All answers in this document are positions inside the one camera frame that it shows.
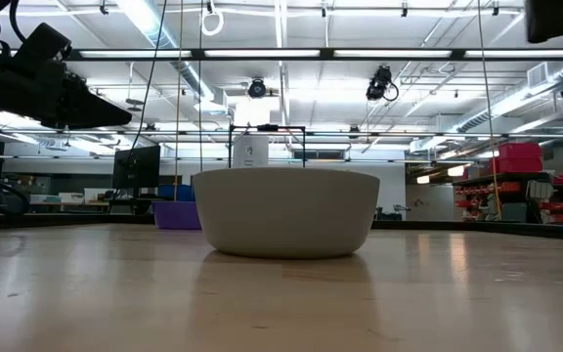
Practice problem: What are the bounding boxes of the red storage boxes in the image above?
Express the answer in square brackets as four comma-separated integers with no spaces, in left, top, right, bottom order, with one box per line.
[487,142,544,174]

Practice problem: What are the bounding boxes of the purple plastic bin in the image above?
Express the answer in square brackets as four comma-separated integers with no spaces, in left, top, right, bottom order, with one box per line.
[152,200,203,231]

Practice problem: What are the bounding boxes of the black overhead light bar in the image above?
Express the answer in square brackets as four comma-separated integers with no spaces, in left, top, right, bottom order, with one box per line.
[64,47,563,63]

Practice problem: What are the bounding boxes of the black computer monitor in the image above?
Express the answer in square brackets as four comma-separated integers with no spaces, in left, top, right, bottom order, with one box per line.
[111,145,162,192]

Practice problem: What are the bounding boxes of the black hanging cable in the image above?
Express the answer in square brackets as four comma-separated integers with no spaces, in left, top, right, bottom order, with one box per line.
[128,0,169,151]

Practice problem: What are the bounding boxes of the black round hanging camera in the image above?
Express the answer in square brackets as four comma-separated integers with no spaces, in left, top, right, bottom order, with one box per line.
[247,77,268,100]

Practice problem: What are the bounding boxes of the black hanging camera with cable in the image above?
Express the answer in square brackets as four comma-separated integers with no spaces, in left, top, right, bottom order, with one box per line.
[365,65,401,104]

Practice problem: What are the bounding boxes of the yellow hanging cable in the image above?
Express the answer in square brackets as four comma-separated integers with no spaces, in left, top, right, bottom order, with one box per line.
[475,0,503,221]

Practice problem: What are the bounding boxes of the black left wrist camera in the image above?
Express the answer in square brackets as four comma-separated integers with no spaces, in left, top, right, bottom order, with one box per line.
[11,22,73,74]

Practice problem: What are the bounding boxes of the white cable loop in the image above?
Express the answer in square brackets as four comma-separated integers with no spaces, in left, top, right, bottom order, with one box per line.
[200,6,226,37]

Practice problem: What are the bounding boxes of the dark blue plastic bin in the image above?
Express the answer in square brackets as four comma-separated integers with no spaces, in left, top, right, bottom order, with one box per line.
[157,183,196,203]

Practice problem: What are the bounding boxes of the thin black metal stand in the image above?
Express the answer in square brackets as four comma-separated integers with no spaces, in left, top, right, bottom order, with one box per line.
[228,123,308,170]

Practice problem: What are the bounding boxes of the white paper sign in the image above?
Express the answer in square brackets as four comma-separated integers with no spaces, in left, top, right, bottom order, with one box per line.
[232,134,270,169]

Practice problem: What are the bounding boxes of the black aluminium table frame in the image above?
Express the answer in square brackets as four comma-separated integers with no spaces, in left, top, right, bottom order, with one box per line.
[0,212,563,242]

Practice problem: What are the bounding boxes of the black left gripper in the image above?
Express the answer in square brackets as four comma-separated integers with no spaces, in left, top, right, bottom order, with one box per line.
[0,61,133,130]

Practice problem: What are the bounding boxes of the black shelf rack with parts bins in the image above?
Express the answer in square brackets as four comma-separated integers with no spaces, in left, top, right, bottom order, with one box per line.
[452,170,563,225]

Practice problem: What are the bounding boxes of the pale grey bowl yellow inside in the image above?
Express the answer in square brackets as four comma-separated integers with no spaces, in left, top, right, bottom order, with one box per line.
[192,166,381,260]

